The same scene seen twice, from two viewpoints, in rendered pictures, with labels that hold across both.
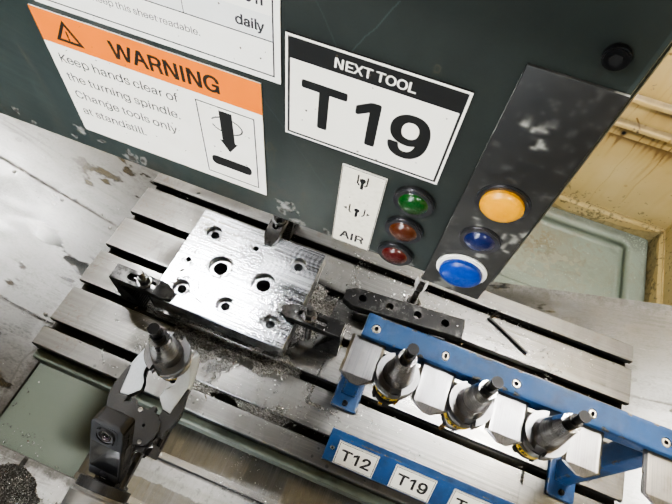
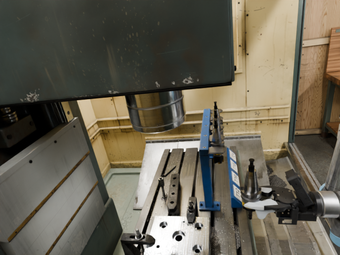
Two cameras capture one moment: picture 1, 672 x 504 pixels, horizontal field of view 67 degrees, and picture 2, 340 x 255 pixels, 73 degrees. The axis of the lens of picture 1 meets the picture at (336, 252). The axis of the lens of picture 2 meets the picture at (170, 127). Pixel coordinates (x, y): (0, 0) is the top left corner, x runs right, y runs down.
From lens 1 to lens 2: 0.89 m
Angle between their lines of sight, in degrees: 69
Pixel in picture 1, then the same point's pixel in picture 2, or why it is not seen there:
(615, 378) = (176, 151)
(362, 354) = (214, 150)
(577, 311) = (147, 172)
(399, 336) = (204, 142)
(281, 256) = (160, 233)
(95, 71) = not seen: hidden behind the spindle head
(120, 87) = not seen: hidden behind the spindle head
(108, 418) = (291, 173)
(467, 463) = (219, 173)
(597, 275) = (125, 180)
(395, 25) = not seen: outside the picture
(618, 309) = (146, 161)
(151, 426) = (281, 189)
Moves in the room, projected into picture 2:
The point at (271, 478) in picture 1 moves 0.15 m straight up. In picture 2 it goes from (257, 243) to (257, 218)
